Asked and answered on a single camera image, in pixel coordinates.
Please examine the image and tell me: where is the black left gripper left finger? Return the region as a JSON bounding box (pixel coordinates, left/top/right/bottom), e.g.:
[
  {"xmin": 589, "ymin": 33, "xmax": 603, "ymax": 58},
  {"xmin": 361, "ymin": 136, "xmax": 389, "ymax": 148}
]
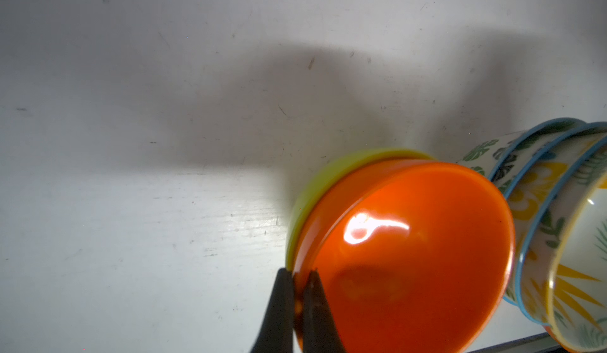
[{"xmin": 251, "ymin": 268, "xmax": 295, "ymax": 353}]

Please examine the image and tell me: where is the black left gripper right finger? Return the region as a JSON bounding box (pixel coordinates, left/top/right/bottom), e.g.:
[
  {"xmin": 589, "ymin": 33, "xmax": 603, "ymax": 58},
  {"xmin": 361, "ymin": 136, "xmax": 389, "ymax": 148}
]
[{"xmin": 302, "ymin": 271, "xmax": 346, "ymax": 353}]

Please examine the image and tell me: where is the small orange bowl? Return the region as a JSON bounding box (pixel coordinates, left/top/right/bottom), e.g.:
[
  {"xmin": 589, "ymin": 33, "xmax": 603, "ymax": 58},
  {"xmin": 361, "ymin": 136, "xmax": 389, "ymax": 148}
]
[{"xmin": 292, "ymin": 159, "xmax": 515, "ymax": 352}]

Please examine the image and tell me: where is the yellow flower patterned bowl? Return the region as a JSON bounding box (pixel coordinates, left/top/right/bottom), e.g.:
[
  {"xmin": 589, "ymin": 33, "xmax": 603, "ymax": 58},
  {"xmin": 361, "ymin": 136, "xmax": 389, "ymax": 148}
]
[{"xmin": 545, "ymin": 175, "xmax": 606, "ymax": 352}]

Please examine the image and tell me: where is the blue yellow patterned bowl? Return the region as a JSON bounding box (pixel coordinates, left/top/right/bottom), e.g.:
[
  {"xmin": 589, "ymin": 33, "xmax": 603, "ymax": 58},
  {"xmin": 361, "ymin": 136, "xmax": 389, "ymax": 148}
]
[{"xmin": 493, "ymin": 119, "xmax": 606, "ymax": 308}]

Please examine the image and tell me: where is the lime green bowl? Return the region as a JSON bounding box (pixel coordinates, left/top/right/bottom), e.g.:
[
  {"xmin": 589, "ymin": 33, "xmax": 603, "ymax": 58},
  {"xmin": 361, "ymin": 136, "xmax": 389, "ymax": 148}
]
[{"xmin": 285, "ymin": 148, "xmax": 436, "ymax": 272}]

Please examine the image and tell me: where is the green leaf patterned bowl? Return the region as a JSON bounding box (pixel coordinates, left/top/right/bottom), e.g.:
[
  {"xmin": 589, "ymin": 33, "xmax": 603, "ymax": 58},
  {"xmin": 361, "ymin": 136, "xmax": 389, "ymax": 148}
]
[{"xmin": 457, "ymin": 118, "xmax": 585, "ymax": 181}]

